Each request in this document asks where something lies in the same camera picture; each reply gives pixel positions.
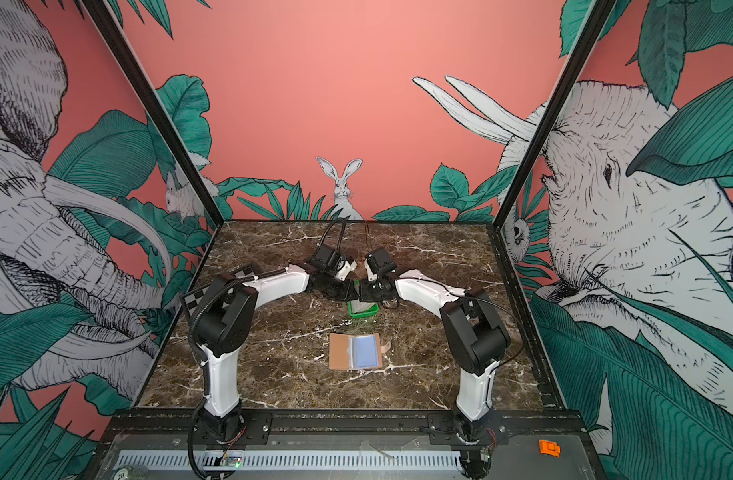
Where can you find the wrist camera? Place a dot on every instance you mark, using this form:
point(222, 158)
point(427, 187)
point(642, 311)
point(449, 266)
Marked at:
point(332, 262)
point(379, 263)

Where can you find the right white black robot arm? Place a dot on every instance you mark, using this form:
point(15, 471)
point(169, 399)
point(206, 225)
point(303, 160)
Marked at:
point(475, 333)

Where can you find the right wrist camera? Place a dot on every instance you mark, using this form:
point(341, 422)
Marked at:
point(379, 263)

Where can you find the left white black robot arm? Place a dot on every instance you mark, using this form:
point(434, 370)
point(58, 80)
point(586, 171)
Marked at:
point(220, 321)

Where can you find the left black frame post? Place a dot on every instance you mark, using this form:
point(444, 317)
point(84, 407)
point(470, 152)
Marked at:
point(113, 37)

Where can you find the black mounting rail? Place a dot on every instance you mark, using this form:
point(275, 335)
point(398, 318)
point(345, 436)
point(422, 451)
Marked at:
point(444, 427)

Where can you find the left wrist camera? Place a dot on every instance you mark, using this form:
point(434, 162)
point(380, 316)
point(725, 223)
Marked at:
point(332, 262)

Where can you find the tan leather card holder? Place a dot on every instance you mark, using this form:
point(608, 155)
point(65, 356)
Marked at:
point(356, 352)

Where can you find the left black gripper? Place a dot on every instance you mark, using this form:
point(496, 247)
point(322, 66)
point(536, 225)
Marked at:
point(348, 288)

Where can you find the black white checkerboard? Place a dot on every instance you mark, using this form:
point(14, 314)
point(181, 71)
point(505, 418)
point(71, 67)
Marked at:
point(190, 299)

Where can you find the right black frame post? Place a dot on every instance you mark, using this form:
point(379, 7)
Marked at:
point(594, 22)

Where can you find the white slotted cable duct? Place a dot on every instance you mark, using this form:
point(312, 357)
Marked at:
point(288, 460)

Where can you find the black frame post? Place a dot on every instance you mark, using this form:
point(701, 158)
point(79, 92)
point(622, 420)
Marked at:
point(113, 37)
point(594, 22)

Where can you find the green plastic card tray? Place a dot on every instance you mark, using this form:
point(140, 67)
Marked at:
point(355, 295)

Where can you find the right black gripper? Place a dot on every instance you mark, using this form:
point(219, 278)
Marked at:
point(365, 292)

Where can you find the orange connector block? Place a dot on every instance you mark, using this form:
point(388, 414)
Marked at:
point(549, 448)

